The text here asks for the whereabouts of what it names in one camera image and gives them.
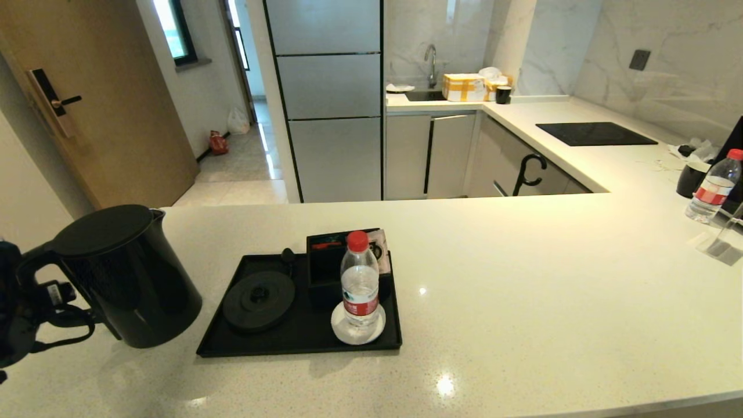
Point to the black mug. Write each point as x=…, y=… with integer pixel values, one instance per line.
x=691, y=181

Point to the white crumpled bag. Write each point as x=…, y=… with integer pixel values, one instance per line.
x=491, y=73

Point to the white plastic bag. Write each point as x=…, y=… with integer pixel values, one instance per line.
x=238, y=122

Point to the clear water bottle red cap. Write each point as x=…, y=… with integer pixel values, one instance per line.
x=713, y=191
x=360, y=290

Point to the chrome kitchen faucet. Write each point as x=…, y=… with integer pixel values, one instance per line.
x=433, y=69

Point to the white crumpled tissue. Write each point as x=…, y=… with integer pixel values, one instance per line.
x=705, y=151

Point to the clear acrylic stand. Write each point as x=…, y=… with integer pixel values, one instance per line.
x=722, y=249

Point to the silver refrigerator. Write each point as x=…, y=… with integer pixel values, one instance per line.
x=331, y=87

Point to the black electric kettle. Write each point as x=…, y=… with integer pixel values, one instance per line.
x=139, y=290

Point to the brown wooden door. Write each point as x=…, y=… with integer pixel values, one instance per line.
x=116, y=116

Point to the black round kettle base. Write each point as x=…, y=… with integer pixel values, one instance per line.
x=259, y=302

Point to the small black cup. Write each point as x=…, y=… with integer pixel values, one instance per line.
x=504, y=96

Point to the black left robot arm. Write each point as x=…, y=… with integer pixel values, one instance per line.
x=8, y=302

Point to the red bag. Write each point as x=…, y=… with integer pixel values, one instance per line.
x=219, y=143

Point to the white round coaster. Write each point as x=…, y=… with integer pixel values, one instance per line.
x=342, y=331

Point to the small black gadget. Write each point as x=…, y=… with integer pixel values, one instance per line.
x=687, y=150

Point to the large yellow taped carton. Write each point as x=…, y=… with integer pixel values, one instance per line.
x=464, y=87

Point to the white shallow dish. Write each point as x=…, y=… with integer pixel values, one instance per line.
x=400, y=88

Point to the red sachet packet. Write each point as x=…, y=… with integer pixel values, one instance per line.
x=326, y=245

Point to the grey kitchen base cabinets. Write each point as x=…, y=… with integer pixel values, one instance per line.
x=453, y=156

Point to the black compartment organizer box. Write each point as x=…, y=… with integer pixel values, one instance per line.
x=325, y=273

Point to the black rectangular serving tray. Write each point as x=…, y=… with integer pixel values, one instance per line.
x=290, y=342

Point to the black gold door lock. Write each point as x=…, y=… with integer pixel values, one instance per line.
x=46, y=93

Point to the white tall cabinet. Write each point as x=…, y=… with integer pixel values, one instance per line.
x=23, y=203

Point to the narrow dark framed hallway window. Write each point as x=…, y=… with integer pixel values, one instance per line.
x=239, y=40

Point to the dark kitchen sink basin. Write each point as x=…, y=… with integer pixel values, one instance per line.
x=426, y=96

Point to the black induction cooktop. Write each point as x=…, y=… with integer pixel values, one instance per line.
x=595, y=134

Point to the dark wall socket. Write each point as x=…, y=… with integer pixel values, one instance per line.
x=640, y=60

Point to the white tea bag packet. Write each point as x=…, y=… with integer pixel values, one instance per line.
x=382, y=249

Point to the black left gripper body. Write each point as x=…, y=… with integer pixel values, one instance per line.
x=49, y=296

